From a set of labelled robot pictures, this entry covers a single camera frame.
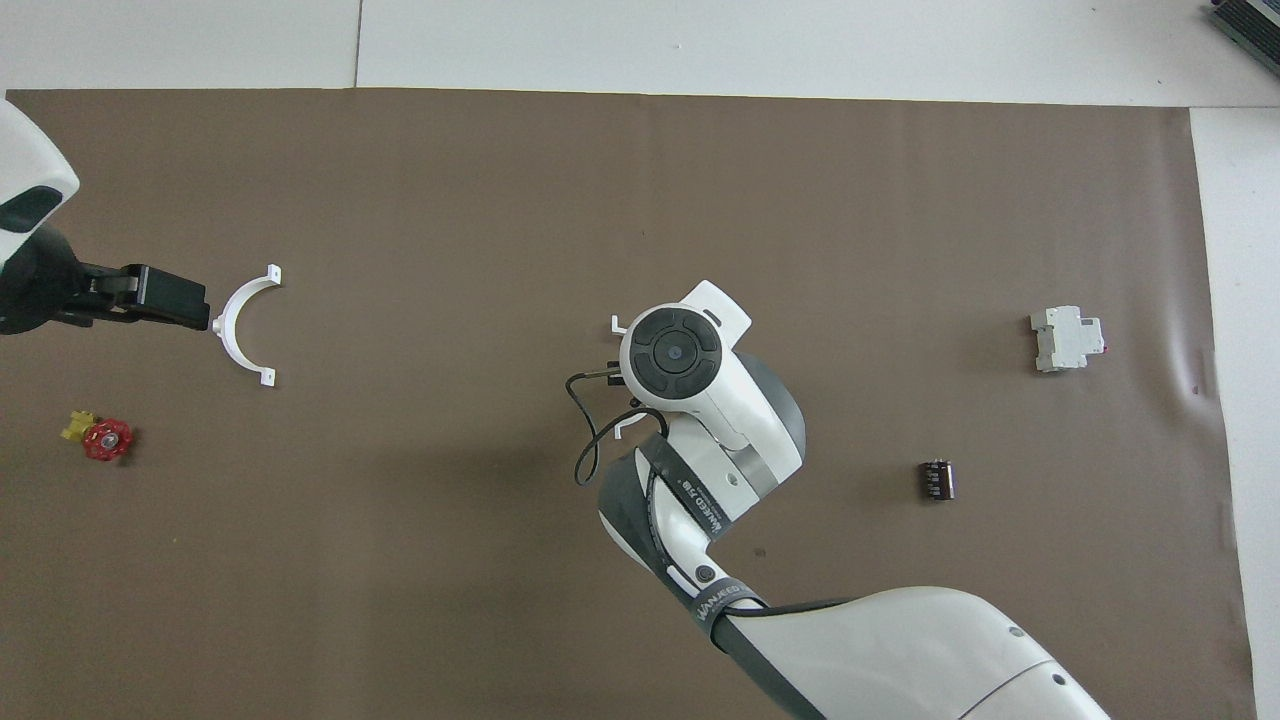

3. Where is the white circuit breaker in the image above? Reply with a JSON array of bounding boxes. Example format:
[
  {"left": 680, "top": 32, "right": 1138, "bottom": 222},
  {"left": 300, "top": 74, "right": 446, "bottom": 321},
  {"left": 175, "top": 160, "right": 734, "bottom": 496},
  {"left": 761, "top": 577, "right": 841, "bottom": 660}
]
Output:
[{"left": 1031, "top": 305, "right": 1107, "bottom": 374}]

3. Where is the white half-ring pipe clamp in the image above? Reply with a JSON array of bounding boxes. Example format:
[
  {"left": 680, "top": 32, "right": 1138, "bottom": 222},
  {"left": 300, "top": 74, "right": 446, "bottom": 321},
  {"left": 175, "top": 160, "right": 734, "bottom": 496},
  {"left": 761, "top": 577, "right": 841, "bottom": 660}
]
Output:
[
  {"left": 213, "top": 264, "right": 283, "bottom": 387},
  {"left": 611, "top": 314, "right": 653, "bottom": 441}
]

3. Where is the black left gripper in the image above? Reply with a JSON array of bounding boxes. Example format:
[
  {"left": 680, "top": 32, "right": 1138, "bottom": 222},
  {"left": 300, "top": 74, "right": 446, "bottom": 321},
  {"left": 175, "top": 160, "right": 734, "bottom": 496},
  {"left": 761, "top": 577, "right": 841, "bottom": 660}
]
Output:
[{"left": 0, "top": 225, "right": 209, "bottom": 336}]

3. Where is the red-handled brass valve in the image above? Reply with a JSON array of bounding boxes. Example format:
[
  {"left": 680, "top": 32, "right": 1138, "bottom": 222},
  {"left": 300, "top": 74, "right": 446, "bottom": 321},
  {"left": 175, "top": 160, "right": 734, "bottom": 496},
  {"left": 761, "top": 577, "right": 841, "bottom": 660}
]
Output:
[{"left": 62, "top": 408, "right": 134, "bottom": 463}]

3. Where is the brown paper table mat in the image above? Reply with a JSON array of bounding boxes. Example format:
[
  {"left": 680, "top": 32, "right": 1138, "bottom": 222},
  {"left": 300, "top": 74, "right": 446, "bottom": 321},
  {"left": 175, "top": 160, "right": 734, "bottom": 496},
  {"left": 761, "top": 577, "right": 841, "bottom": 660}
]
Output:
[{"left": 0, "top": 88, "right": 1257, "bottom": 720}]

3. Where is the gray ribbed device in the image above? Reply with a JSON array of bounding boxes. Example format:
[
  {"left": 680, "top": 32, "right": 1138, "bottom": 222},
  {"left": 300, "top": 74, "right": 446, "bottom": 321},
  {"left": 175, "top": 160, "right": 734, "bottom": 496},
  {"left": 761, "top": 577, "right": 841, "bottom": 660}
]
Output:
[{"left": 1207, "top": 0, "right": 1280, "bottom": 53}]

